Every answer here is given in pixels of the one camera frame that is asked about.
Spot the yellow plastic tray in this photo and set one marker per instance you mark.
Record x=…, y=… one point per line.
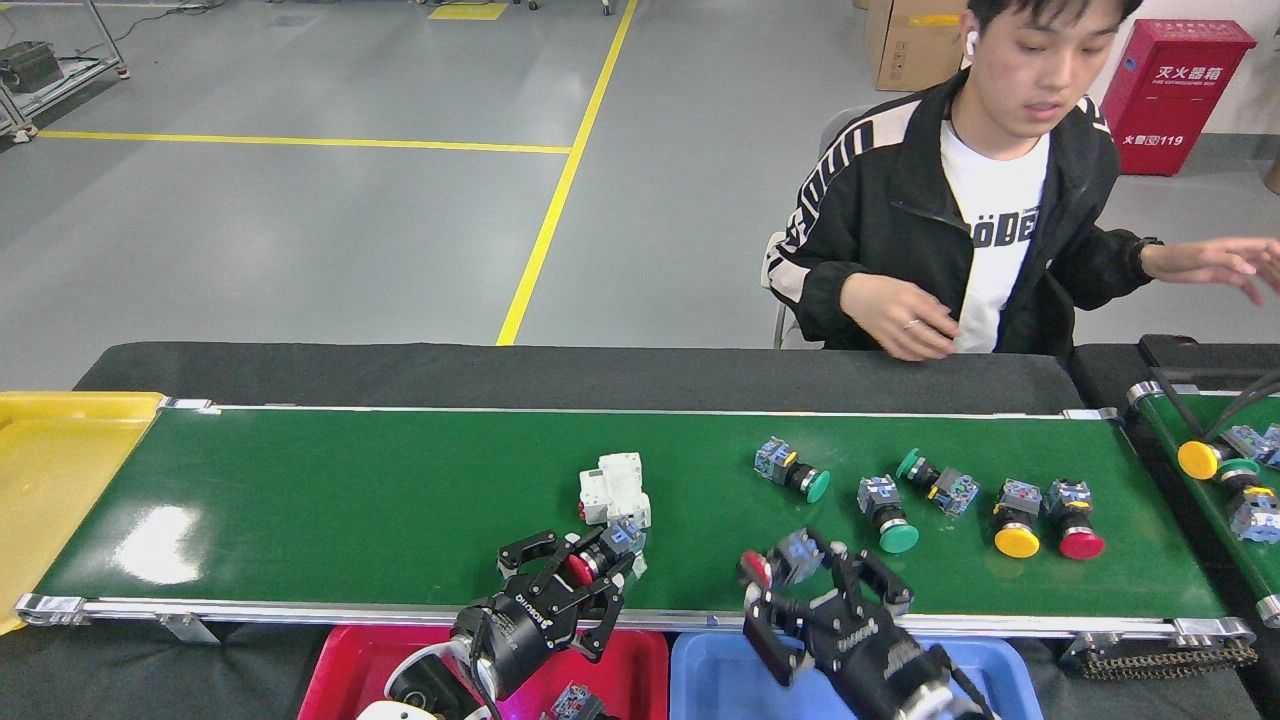
x=60, y=480

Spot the blue plastic bin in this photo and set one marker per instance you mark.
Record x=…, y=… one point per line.
x=710, y=680

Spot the person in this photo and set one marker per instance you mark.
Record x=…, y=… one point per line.
x=880, y=220

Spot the brown cardboard box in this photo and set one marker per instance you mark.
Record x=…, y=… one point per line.
x=915, y=45

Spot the black wrist watch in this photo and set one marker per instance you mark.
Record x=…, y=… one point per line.
x=1147, y=246

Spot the green push button switch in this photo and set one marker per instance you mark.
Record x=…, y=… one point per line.
x=1255, y=520
x=955, y=492
x=898, y=538
x=818, y=485

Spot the long green conveyor belt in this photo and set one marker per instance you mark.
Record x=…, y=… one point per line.
x=400, y=500

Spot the silver metal rack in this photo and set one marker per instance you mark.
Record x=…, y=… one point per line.
x=90, y=72

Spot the grey office chair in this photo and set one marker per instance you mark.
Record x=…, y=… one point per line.
x=845, y=125

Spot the white circuit breaker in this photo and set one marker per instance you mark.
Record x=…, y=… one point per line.
x=615, y=485

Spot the green feeder conveyor belt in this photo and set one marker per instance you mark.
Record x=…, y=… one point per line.
x=1200, y=510

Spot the red fire extinguisher box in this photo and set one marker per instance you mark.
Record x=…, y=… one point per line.
x=1175, y=100

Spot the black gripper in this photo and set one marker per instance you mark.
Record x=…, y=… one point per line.
x=870, y=660
x=520, y=635

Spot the person's right hand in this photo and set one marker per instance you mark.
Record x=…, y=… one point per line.
x=900, y=320

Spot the person's left hand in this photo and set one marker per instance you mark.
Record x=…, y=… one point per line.
x=1220, y=260

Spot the grey metal case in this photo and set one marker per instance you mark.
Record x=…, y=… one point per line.
x=30, y=65

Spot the red plastic bin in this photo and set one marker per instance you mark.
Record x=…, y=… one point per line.
x=630, y=690

